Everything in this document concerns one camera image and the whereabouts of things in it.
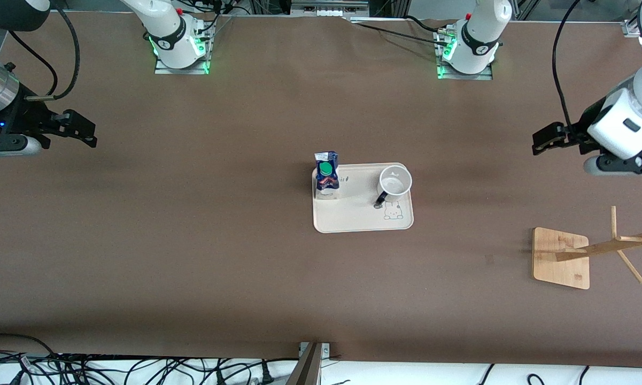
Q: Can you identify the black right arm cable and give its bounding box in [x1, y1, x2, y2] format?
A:
[8, 0, 81, 102]

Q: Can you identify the white mug with black handle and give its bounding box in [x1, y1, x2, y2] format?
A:
[373, 165, 413, 210]

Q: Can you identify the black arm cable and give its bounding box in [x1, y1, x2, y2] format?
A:
[552, 0, 590, 129]
[8, 0, 81, 102]

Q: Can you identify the aluminium profile bar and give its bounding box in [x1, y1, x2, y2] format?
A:
[285, 342, 332, 385]

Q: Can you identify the blue milk carton green cap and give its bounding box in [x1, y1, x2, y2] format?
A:
[314, 151, 340, 199]

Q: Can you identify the white tray with bear print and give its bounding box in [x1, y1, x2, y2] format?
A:
[312, 163, 414, 234]

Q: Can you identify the black floor cable tangle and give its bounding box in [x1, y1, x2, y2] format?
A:
[0, 334, 300, 385]

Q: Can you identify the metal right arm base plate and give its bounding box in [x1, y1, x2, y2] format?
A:
[154, 19, 215, 75]

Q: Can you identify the black cable on table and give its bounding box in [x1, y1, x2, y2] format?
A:
[405, 15, 445, 34]
[352, 22, 451, 47]

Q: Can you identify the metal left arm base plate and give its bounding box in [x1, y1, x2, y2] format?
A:
[435, 29, 496, 81]

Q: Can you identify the wooden mug tree stand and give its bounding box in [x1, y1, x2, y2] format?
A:
[532, 206, 642, 290]

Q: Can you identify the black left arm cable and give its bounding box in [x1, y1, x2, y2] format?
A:
[552, 0, 590, 129]

